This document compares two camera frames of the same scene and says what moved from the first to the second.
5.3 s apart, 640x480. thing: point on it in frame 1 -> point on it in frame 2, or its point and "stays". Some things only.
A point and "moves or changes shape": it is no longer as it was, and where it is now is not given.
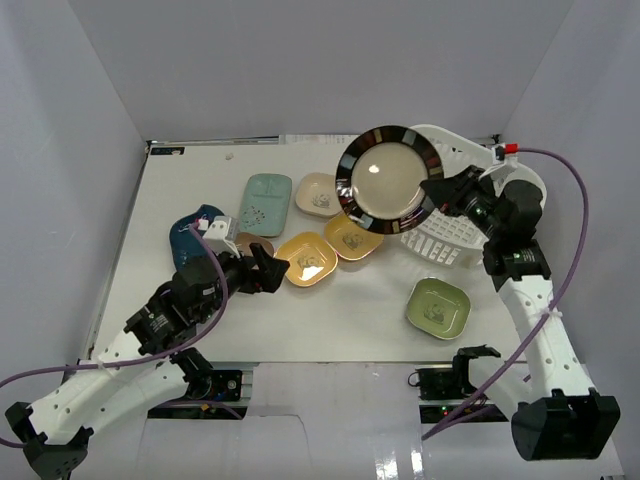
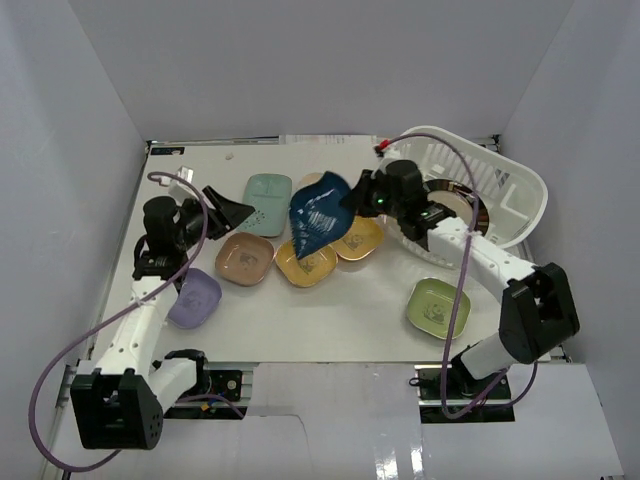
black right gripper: [449, 193] -> [358, 200]
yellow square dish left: [310, 256] stays
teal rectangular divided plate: [265, 204] stays
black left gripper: [255, 275] -> [211, 213]
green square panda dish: [437, 307] stays
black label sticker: [167, 150] stays
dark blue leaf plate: [185, 242] moves or changes shape
